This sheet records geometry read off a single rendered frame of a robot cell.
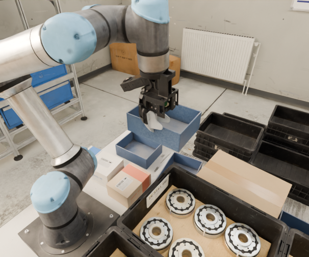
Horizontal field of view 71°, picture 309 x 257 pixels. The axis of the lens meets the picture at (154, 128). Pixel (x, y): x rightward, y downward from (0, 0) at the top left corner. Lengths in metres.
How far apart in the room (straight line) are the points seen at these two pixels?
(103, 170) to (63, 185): 0.30
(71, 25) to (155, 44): 0.18
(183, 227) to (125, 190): 0.29
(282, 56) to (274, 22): 0.42
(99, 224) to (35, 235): 0.22
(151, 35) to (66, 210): 0.58
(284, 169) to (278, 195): 0.87
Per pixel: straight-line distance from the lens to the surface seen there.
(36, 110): 0.77
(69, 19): 0.39
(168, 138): 0.65
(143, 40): 0.49
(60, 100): 2.54
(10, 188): 2.27
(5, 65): 0.52
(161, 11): 0.48
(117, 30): 0.50
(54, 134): 0.79
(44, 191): 0.76
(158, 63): 0.51
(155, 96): 0.55
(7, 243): 1.05
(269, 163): 1.78
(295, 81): 3.39
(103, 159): 1.05
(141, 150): 1.21
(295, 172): 1.81
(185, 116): 0.77
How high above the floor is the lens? 1.52
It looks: 37 degrees down
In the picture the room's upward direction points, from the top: straight up
